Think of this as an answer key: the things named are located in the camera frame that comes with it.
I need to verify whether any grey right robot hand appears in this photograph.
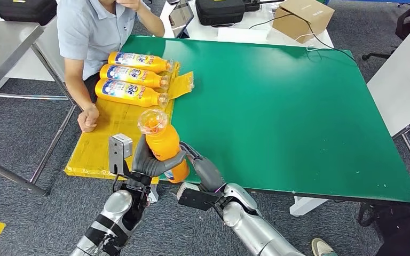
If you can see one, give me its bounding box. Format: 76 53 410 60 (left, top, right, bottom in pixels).
179 141 226 194

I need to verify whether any person's left hand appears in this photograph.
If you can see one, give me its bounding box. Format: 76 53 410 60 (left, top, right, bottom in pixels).
115 0 145 11

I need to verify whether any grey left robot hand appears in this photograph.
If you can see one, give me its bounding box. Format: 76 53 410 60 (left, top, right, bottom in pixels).
131 134 188 178

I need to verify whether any person's right hand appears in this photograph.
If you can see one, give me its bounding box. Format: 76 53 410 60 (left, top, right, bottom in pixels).
77 104 101 133

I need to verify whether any orange detergent bottle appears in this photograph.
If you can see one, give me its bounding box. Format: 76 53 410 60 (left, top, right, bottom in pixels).
99 64 171 90
94 78 170 108
107 51 175 74
137 108 191 184

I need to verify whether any yellow taped cardboard sheet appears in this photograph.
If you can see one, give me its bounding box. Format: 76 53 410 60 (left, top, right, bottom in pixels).
64 61 195 185

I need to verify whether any white table leg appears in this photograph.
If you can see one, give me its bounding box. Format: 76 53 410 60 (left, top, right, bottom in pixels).
147 183 160 204
289 196 329 217

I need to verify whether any dark tablet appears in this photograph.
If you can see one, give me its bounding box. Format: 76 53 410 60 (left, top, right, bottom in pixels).
168 0 195 39

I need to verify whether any white desk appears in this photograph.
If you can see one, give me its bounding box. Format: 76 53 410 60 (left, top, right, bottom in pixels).
153 0 335 50

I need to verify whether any white side table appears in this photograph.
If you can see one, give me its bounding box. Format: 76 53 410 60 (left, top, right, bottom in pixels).
5 15 85 117
366 10 410 181

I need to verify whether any black carrying case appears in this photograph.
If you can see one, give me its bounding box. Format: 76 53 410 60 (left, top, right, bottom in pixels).
0 0 58 27
195 0 246 27

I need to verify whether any grey steel table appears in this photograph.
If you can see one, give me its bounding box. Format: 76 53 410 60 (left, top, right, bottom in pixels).
0 19 85 198

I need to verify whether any black radio device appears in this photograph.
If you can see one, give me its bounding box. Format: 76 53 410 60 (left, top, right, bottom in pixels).
242 0 285 13

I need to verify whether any brown cardboard box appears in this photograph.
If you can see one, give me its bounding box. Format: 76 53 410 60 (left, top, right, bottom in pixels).
272 0 335 44

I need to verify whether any black bag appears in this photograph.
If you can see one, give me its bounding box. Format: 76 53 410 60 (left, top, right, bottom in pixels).
357 180 410 234

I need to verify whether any blue steel rack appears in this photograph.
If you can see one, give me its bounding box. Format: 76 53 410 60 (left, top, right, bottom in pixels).
323 0 410 5

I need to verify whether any black office chair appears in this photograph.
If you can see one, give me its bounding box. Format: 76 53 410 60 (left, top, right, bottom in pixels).
361 0 410 61

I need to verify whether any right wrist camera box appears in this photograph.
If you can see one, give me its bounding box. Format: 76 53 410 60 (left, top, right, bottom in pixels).
169 182 224 212

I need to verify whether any white cable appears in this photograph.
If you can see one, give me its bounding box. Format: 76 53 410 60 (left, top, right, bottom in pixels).
293 32 331 54

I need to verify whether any black cable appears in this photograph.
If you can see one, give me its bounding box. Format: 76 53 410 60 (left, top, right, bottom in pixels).
249 12 358 65

